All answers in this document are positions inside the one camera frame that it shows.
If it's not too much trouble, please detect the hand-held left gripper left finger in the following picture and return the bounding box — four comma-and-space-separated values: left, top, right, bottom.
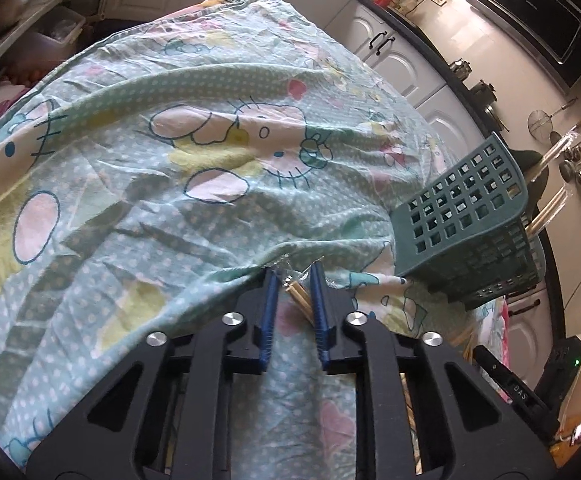
25, 265, 278, 480

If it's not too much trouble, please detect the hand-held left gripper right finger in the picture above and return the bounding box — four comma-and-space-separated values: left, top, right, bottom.
309, 262, 559, 480

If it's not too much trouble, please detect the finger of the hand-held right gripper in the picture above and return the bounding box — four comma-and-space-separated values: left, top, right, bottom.
473, 344, 559, 443

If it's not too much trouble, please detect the wooden chopsticks pair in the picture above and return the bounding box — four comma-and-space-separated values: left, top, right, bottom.
527, 132, 577, 183
527, 184, 570, 238
449, 327, 477, 362
270, 259, 322, 333
401, 374, 425, 477

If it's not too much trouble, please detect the green plastic utensil basket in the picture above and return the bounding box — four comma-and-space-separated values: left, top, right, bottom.
391, 131, 544, 311

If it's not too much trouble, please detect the pink towel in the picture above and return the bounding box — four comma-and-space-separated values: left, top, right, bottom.
489, 299, 512, 366

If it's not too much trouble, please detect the printed cartoon cat cloth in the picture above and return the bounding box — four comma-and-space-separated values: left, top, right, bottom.
0, 0, 509, 480

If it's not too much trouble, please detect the hanging metal ladle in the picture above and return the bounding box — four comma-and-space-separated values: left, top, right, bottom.
558, 157, 580, 183

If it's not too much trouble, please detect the hanging metal strainer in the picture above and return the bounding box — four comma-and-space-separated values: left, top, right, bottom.
527, 101, 579, 142

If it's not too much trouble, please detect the steel kettle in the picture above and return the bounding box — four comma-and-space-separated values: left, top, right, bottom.
471, 80, 500, 113
449, 57, 472, 82

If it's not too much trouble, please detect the clear plastic storage box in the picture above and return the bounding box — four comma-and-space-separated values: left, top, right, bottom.
34, 7, 89, 45

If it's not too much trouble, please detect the black toaster oven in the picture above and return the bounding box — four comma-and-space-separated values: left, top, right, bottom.
465, 0, 581, 92

